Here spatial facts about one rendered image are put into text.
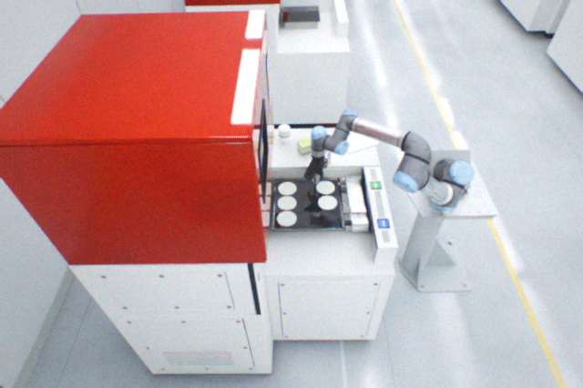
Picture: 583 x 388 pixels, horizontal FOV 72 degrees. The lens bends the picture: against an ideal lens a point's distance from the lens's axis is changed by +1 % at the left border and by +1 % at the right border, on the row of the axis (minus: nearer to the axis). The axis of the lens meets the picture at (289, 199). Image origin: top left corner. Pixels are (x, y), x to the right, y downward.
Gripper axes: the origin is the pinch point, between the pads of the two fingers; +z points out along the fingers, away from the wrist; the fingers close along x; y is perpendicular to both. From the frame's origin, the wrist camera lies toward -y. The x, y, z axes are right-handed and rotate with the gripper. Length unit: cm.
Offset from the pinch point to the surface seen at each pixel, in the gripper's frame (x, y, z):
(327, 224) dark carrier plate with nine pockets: -18.6, -21.9, 1.3
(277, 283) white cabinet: -9, -56, 17
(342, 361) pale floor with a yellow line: -45, -47, 91
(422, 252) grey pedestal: -64, 33, 64
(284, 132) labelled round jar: 28.2, 15.5, -14.0
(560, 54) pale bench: -115, 380, 72
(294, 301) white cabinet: -16, -52, 35
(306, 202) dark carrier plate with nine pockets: -2.2, -13.9, 1.3
